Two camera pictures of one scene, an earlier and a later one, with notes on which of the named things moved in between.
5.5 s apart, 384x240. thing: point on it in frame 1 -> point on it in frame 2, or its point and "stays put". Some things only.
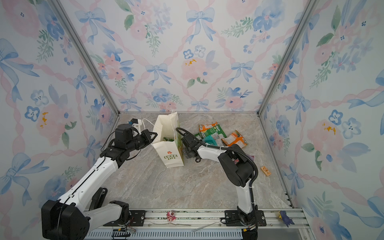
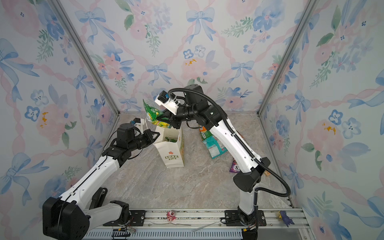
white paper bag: x=168 y=142 stays put
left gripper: x=145 y=134 stays put
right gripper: x=186 y=153 -> x=174 y=123
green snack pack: x=169 y=139 stays put
